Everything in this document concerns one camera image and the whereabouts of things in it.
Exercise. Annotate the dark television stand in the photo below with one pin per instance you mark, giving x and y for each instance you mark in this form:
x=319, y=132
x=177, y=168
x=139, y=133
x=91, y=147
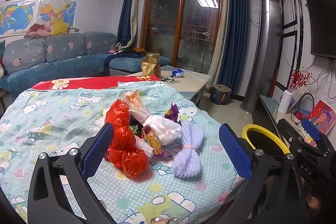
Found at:
x=267, y=108

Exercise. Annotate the white ribbed vase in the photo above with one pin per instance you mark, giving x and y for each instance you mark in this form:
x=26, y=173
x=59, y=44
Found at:
x=284, y=103

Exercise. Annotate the silver tower air conditioner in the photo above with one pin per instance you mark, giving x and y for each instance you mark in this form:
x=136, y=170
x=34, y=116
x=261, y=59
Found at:
x=262, y=56

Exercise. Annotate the white plastic bag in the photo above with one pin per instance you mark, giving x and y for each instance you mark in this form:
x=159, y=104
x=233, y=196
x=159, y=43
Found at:
x=162, y=127

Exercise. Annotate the country map poster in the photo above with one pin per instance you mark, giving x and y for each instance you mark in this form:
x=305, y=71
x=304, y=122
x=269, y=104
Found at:
x=52, y=10

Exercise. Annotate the cat-print light blue blanket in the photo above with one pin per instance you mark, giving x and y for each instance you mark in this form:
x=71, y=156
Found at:
x=65, y=119

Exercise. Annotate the gold paper bag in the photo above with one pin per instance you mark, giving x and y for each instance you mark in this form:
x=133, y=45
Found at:
x=151, y=64

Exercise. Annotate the black wall television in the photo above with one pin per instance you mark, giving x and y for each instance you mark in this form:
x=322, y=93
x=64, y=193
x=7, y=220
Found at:
x=323, y=16

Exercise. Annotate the wooden sliding glass door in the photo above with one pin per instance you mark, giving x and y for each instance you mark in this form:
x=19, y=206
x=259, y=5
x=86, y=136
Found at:
x=168, y=24

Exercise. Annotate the orange purple snack wrapper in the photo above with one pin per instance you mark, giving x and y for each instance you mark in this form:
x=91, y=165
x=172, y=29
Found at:
x=153, y=144

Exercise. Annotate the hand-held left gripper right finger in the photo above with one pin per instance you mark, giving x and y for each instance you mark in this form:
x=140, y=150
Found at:
x=235, y=150

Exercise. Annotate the world map poster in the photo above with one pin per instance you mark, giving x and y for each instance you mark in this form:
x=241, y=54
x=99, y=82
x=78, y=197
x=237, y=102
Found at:
x=15, y=16

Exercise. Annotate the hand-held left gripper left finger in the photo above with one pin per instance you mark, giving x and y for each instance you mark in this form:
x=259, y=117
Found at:
x=101, y=145

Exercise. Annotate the black hoop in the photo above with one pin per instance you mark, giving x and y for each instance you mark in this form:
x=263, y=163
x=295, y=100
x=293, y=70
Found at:
x=307, y=93

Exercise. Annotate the red blanket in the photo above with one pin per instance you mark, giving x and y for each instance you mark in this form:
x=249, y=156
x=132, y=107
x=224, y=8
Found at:
x=92, y=82

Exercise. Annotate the lavender yarn bundle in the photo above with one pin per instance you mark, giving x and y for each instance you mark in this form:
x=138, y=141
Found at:
x=187, y=155

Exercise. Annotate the yellow pillow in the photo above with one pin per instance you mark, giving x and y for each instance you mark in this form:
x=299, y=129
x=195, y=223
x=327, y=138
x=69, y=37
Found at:
x=60, y=27

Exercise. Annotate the pink clothes pile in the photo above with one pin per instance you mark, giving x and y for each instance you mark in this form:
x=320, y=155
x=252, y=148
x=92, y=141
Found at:
x=38, y=31

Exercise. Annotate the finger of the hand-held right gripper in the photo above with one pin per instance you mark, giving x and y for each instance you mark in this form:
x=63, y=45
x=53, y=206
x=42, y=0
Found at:
x=287, y=129
x=309, y=128

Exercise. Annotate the red berry branch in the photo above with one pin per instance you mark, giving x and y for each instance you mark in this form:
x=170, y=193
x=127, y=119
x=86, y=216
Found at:
x=299, y=78

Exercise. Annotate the blue white wrapper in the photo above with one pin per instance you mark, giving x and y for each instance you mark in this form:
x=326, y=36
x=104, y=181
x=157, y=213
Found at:
x=177, y=72

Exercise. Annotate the blue heart-print sofa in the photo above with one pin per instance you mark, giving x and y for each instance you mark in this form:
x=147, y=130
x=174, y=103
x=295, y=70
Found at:
x=65, y=64

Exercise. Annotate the black yellow-rimmed trash bin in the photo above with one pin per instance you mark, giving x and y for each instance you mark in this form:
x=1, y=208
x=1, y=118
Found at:
x=246, y=132

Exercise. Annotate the pink plush toy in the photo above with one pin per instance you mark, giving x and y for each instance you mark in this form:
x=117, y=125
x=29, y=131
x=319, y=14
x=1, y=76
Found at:
x=113, y=50

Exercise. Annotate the red plastic bag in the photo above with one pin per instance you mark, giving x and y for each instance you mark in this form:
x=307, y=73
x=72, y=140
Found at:
x=123, y=140

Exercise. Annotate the blue and beige curtain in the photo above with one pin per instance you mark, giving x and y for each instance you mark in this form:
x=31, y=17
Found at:
x=126, y=16
x=236, y=29

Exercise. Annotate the dark blue storage box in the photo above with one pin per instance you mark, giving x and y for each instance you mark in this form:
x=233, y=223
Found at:
x=220, y=95

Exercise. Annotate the dark green snack wrapper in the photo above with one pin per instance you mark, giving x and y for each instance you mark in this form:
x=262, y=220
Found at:
x=136, y=130

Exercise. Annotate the clear orange-tinted plastic bag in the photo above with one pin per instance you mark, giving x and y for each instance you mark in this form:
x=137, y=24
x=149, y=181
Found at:
x=134, y=100

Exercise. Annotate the colourful picture book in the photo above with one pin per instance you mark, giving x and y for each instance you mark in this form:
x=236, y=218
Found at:
x=323, y=116

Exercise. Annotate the person's right hand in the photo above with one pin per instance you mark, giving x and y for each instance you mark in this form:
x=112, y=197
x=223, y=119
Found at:
x=314, y=201

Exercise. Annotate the grey coffee table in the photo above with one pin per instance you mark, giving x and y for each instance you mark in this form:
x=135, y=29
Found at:
x=194, y=79

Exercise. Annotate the dark clothes pile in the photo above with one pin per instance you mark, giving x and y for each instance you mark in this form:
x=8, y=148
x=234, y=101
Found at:
x=131, y=53

